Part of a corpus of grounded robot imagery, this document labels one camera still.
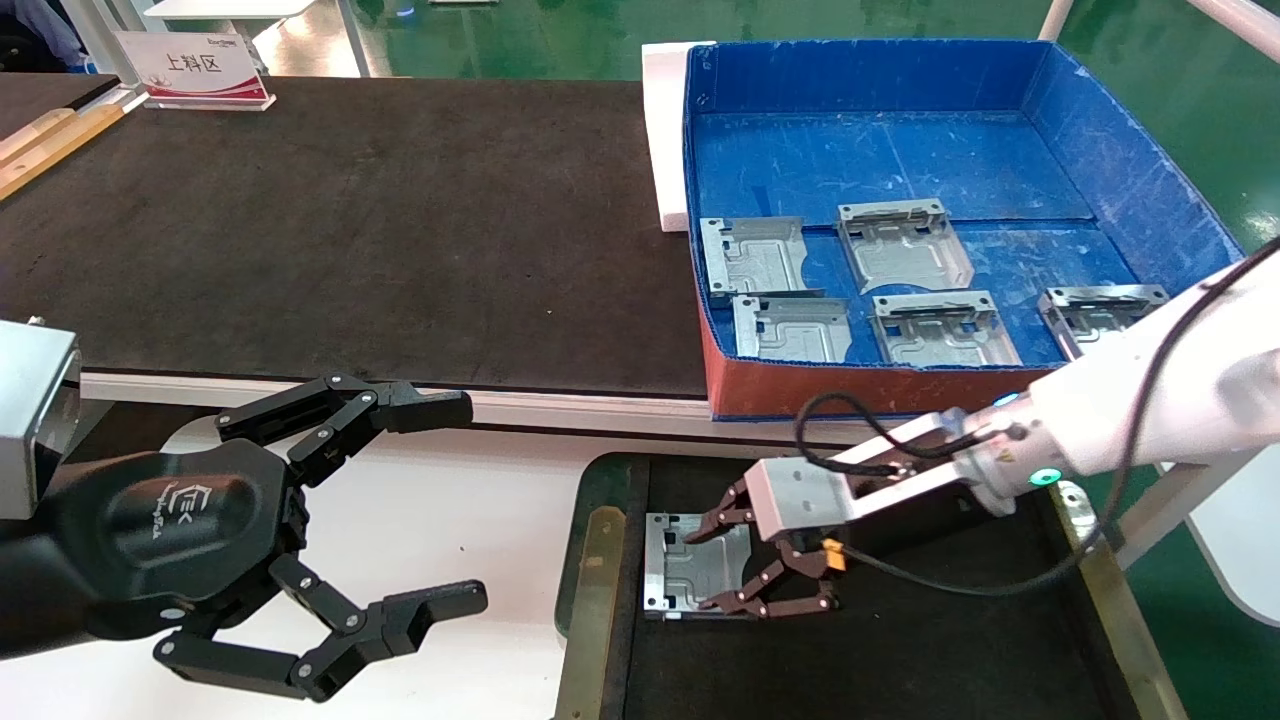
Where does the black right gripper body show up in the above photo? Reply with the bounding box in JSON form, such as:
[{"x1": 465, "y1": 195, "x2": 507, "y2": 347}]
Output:
[{"x1": 778, "y1": 536, "x2": 833, "y2": 581}]

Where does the stamped sheet metal bracket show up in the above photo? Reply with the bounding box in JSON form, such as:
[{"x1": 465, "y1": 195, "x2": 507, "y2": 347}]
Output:
[
  {"x1": 731, "y1": 294, "x2": 854, "y2": 363},
  {"x1": 870, "y1": 291, "x2": 1023, "y2": 368},
  {"x1": 643, "y1": 512, "x2": 757, "y2": 622},
  {"x1": 699, "y1": 216, "x2": 809, "y2": 301},
  {"x1": 1037, "y1": 284, "x2": 1170, "y2": 361},
  {"x1": 837, "y1": 198, "x2": 976, "y2": 296}
]

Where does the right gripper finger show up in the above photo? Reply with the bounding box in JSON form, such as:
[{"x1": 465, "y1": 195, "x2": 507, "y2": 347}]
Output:
[
  {"x1": 698, "y1": 553, "x2": 842, "y2": 619},
  {"x1": 684, "y1": 479, "x2": 767, "y2": 547}
]

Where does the blue corrugated plastic box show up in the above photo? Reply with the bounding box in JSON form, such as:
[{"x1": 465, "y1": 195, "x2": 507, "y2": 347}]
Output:
[{"x1": 683, "y1": 38, "x2": 1248, "y2": 422}]

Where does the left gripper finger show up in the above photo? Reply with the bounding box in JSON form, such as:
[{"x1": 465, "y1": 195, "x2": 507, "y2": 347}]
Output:
[
  {"x1": 214, "y1": 374, "x2": 474, "y2": 490},
  {"x1": 151, "y1": 555, "x2": 490, "y2": 702}
]

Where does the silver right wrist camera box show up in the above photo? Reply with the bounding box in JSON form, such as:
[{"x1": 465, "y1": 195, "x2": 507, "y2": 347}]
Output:
[{"x1": 747, "y1": 459, "x2": 854, "y2": 542}]

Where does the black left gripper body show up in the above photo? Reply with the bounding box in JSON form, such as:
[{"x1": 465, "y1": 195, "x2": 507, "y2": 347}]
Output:
[{"x1": 48, "y1": 438, "x2": 309, "y2": 643}]

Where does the dark felt table mat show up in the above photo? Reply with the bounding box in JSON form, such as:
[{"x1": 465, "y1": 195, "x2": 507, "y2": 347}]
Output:
[{"x1": 0, "y1": 75, "x2": 713, "y2": 398}]

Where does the short black cable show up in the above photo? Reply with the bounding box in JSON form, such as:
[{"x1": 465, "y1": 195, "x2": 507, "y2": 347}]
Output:
[{"x1": 794, "y1": 391, "x2": 1006, "y2": 474}]

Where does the white and red sign placard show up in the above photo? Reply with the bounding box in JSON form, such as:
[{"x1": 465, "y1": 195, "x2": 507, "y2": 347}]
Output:
[{"x1": 115, "y1": 30, "x2": 278, "y2": 112}]

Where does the white foam block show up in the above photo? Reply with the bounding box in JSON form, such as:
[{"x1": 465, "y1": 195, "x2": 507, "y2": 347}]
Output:
[{"x1": 640, "y1": 40, "x2": 717, "y2": 233}]

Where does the silver camera mount bracket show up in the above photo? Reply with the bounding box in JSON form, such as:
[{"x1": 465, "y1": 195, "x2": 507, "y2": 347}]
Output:
[{"x1": 828, "y1": 408, "x2": 1003, "y2": 513}]

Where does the white rounded floor base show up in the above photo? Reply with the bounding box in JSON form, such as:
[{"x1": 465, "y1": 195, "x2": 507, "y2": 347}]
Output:
[{"x1": 1183, "y1": 458, "x2": 1280, "y2": 629}]

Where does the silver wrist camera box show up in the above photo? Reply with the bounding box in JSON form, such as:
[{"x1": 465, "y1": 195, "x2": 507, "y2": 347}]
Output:
[
  {"x1": 747, "y1": 459, "x2": 854, "y2": 542},
  {"x1": 0, "y1": 320, "x2": 82, "y2": 522}
]

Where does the long black cable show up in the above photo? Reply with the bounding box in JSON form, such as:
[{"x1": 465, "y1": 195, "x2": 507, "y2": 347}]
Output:
[{"x1": 838, "y1": 235, "x2": 1280, "y2": 601}]

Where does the aluminium table edge rail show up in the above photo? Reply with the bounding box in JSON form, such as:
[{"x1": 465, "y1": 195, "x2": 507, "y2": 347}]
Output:
[{"x1": 80, "y1": 372, "x2": 961, "y2": 464}]

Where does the white background table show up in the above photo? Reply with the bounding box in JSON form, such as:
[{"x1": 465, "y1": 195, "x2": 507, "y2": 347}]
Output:
[{"x1": 143, "y1": 0, "x2": 373, "y2": 79}]

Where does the pale wooden strip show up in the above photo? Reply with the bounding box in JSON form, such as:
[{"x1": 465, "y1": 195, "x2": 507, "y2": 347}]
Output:
[{"x1": 0, "y1": 107, "x2": 77, "y2": 166}]

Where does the white table leg post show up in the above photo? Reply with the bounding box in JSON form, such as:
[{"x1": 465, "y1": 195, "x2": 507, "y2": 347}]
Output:
[{"x1": 1108, "y1": 460, "x2": 1233, "y2": 573}]

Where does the tan wooden strip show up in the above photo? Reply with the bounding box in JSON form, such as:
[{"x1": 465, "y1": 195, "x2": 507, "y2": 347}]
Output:
[{"x1": 0, "y1": 104, "x2": 127, "y2": 202}]

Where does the white tubular frame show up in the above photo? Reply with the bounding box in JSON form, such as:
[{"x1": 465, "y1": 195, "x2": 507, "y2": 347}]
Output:
[{"x1": 1037, "y1": 0, "x2": 1280, "y2": 63}]

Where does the blue fabric object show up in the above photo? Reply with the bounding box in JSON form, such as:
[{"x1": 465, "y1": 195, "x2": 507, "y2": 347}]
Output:
[{"x1": 0, "y1": 0, "x2": 89, "y2": 73}]

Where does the white metal stand post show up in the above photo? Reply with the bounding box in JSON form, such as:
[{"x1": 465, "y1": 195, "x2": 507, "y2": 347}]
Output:
[{"x1": 62, "y1": 0, "x2": 151, "y2": 91}]

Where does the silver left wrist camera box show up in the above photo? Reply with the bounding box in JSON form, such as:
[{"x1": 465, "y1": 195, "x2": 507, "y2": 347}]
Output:
[{"x1": 0, "y1": 320, "x2": 82, "y2": 522}]

